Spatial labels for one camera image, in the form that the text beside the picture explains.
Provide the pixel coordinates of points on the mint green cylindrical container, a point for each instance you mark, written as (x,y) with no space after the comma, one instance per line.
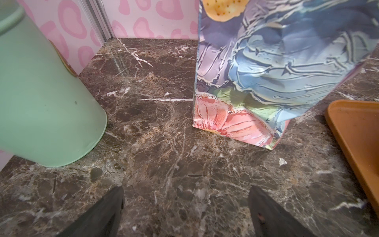
(48,116)

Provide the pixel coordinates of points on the brown rectangular tray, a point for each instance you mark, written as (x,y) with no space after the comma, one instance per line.
(355,125)

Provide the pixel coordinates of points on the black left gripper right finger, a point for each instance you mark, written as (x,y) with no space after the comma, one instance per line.
(270,219)

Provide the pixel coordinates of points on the colourful floral paper bag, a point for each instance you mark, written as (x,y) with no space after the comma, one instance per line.
(262,63)

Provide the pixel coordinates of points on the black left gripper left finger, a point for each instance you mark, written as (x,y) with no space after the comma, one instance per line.
(102,219)

